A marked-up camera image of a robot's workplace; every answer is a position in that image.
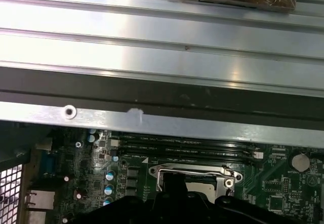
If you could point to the silver square CPU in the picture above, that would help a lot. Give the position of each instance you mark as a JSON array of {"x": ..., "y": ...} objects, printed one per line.
[{"x": 202, "y": 189}]

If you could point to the small cylindrical capacitor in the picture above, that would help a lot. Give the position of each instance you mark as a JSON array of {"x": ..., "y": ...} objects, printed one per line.
[
  {"x": 90, "y": 138},
  {"x": 108, "y": 189},
  {"x": 91, "y": 131},
  {"x": 108, "y": 201},
  {"x": 115, "y": 158},
  {"x": 110, "y": 176}
]

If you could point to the blue serial port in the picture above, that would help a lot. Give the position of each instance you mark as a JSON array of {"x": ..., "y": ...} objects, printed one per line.
[{"x": 50, "y": 166}]

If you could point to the green motherboard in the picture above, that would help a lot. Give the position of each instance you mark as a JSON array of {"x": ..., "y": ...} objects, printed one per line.
[{"x": 255, "y": 173}]

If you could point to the black open PC case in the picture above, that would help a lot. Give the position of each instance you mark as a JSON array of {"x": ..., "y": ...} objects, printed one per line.
[{"x": 177, "y": 90}]

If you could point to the round coin battery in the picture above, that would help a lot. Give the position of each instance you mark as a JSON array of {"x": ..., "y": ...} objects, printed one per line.
[{"x": 301, "y": 162}]

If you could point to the black square chip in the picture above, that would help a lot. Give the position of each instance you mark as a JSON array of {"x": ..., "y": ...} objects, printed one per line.
[{"x": 276, "y": 203}]

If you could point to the CPU socket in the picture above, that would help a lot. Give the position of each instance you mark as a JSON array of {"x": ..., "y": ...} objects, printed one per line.
[{"x": 177, "y": 166}]

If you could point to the metal network port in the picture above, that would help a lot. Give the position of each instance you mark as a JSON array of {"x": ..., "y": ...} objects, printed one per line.
[{"x": 40, "y": 206}]

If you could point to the metal socket cover frame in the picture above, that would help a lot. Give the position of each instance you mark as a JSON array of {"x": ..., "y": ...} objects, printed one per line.
[{"x": 222, "y": 176}]

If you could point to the black RAM slot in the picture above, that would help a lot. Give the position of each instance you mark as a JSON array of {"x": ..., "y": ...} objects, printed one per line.
[
  {"x": 131, "y": 144},
  {"x": 131, "y": 152},
  {"x": 131, "y": 136}
]

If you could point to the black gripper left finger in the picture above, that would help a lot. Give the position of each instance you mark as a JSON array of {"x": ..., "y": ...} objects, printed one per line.
[{"x": 121, "y": 211}]

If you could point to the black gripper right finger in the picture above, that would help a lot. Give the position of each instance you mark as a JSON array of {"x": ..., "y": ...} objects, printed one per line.
[{"x": 240, "y": 211}]

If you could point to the silver board screw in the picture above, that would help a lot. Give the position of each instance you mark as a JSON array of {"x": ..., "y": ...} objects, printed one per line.
[{"x": 79, "y": 144}]

